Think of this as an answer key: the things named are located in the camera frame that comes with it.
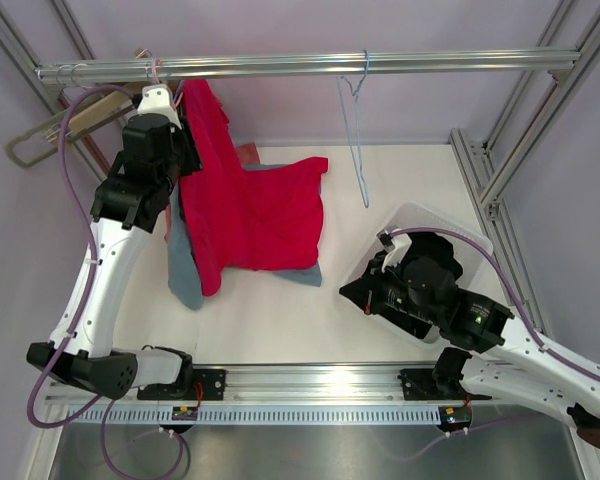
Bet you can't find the black t shirt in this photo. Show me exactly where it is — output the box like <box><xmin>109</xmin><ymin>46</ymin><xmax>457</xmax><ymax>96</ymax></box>
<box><xmin>409</xmin><ymin>232</ymin><xmax>464</xmax><ymax>280</ymax></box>

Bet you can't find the light blue wire hanger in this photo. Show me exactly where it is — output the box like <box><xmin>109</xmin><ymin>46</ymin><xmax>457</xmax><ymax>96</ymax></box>
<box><xmin>336</xmin><ymin>49</ymin><xmax>371</xmax><ymax>209</ymax></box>

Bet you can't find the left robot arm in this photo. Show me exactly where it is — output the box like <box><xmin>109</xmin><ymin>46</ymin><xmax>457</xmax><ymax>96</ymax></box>
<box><xmin>26</xmin><ymin>112</ymin><xmax>201</xmax><ymax>400</ymax></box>

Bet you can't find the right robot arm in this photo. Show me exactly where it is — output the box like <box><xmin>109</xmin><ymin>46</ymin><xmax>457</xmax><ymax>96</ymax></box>
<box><xmin>339</xmin><ymin>254</ymin><xmax>600</xmax><ymax>449</ymax></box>

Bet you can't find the red t shirt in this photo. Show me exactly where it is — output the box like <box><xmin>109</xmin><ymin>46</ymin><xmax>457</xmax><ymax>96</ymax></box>
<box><xmin>179</xmin><ymin>80</ymin><xmax>329</xmax><ymax>297</ymax></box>

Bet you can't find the grey t shirt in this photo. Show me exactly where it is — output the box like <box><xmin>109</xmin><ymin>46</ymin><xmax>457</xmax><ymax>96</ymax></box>
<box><xmin>166</xmin><ymin>167</ymin><xmax>321</xmax><ymax>310</ymax></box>

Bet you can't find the tan wooden clip hanger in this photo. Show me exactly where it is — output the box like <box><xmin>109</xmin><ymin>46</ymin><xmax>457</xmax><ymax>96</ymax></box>
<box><xmin>38</xmin><ymin>91</ymin><xmax>135</xmax><ymax>144</ymax></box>

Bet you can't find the pink hanger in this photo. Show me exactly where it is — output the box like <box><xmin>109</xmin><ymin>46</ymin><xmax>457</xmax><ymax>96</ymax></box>
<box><xmin>148</xmin><ymin>56</ymin><xmax>183</xmax><ymax>109</ymax></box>

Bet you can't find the olive green hanger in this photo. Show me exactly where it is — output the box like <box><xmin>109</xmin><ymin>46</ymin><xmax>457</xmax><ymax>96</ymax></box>
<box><xmin>5</xmin><ymin>92</ymin><xmax>141</xmax><ymax>170</ymax></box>

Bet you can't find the dusty pink garment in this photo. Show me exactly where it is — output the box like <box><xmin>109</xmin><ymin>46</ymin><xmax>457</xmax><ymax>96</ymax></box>
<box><xmin>164</xmin><ymin>142</ymin><xmax>260</xmax><ymax>241</ymax></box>

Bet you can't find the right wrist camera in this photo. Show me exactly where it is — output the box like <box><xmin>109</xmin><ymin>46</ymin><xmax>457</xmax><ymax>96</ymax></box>
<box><xmin>377</xmin><ymin>229</ymin><xmax>412</xmax><ymax>272</ymax></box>

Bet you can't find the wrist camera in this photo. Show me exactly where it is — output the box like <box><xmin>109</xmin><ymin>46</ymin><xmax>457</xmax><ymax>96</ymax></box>
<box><xmin>137</xmin><ymin>84</ymin><xmax>179</xmax><ymax>124</ymax></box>
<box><xmin>377</xmin><ymin>229</ymin><xmax>412</xmax><ymax>272</ymax></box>

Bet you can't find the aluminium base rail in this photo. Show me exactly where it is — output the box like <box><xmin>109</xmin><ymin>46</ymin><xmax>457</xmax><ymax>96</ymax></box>
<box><xmin>44</xmin><ymin>363</ymin><xmax>481</xmax><ymax>404</ymax></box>

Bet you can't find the white slotted cable duct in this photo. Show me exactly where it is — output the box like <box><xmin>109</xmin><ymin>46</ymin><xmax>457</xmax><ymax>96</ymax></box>
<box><xmin>76</xmin><ymin>405</ymin><xmax>441</xmax><ymax>426</ymax></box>

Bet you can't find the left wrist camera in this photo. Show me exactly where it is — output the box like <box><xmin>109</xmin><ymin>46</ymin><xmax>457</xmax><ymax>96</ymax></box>
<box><xmin>137</xmin><ymin>84</ymin><xmax>179</xmax><ymax>124</ymax></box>

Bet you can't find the aluminium hanging rail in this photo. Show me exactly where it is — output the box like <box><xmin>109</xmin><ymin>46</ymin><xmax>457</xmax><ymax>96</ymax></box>
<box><xmin>35</xmin><ymin>47</ymin><xmax>581</xmax><ymax>86</ymax></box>

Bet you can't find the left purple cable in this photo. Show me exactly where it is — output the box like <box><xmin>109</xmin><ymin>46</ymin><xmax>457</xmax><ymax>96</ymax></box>
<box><xmin>25</xmin><ymin>84</ymin><xmax>146</xmax><ymax>429</ymax></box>

